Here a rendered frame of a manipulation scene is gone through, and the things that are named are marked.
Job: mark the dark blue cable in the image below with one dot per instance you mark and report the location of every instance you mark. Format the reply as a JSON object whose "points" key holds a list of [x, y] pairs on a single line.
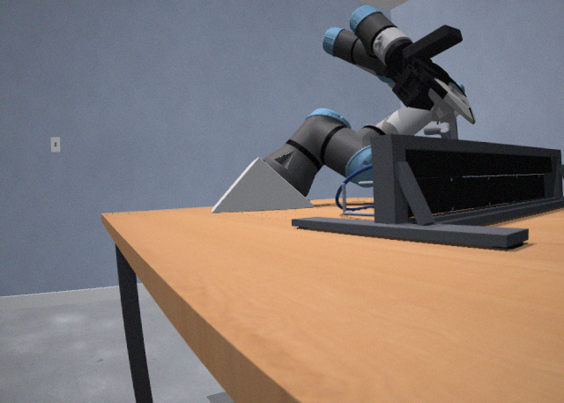
{"points": [[349, 178]]}

